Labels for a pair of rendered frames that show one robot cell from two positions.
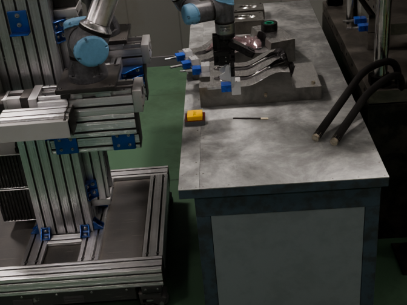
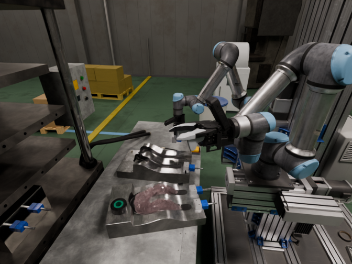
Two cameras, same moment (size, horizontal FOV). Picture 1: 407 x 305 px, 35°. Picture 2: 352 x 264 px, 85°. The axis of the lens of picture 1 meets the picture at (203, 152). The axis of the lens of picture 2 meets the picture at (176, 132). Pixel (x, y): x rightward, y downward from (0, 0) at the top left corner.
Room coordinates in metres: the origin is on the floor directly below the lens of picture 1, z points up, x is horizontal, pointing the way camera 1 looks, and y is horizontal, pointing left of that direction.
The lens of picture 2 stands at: (3.68, -0.02, 1.75)
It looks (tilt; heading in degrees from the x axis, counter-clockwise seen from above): 30 degrees down; 185
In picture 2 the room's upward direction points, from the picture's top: straight up
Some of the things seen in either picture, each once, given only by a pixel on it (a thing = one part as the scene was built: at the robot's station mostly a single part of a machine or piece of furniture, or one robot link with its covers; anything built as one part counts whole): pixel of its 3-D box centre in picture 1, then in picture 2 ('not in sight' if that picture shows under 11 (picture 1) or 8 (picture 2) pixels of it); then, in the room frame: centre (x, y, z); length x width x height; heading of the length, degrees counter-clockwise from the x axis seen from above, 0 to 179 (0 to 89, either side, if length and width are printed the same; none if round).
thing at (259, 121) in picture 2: not in sight; (256, 124); (3.05, 0.21, 1.43); 0.11 x 0.08 x 0.09; 114
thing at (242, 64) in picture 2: not in sight; (230, 77); (-0.62, 0.79, 0.70); 0.71 x 0.63 x 1.40; 176
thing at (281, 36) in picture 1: (235, 50); (156, 204); (2.95, -0.20, 0.85); 0.50 x 0.26 x 0.11; 104
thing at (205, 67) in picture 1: (194, 70); (193, 167); (2.66, 0.01, 0.89); 0.13 x 0.05 x 0.05; 87
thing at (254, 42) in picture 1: (234, 42); (156, 197); (2.94, -0.19, 0.90); 0.26 x 0.18 x 0.08; 104
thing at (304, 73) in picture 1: (258, 75); (156, 161); (2.58, -0.26, 0.87); 0.50 x 0.26 x 0.14; 87
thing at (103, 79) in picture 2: not in sight; (105, 79); (-1.38, -2.40, 0.39); 1.30 x 0.93 x 0.78; 89
